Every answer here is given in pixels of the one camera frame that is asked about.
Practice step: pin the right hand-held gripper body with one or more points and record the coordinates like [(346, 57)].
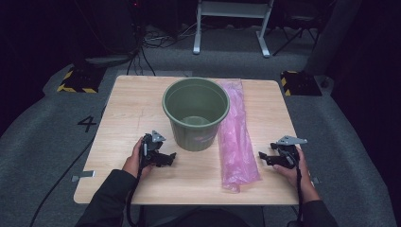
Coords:
[(288, 154)]

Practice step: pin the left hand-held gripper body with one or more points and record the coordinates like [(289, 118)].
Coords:
[(150, 148)]

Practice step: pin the pink plastic bag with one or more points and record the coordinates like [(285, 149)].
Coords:
[(236, 151)]

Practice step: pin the green plastic bucket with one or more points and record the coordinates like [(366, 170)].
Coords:
[(192, 104)]

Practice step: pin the person's left hand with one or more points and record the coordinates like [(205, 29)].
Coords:
[(132, 164)]

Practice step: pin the person's right hand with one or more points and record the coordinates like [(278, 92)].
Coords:
[(298, 178)]

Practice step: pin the person's lap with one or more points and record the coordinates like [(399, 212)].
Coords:
[(208, 219)]

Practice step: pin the black yellow striped base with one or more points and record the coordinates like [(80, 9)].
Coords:
[(301, 83), (80, 80)]

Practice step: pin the dark equipment stand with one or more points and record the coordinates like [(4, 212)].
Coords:
[(110, 34)]

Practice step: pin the grey curtain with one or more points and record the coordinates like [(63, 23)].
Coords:
[(334, 34)]

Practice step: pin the black tripod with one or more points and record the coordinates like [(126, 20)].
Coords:
[(299, 25)]

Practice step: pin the white metal stand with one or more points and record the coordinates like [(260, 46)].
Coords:
[(233, 9)]

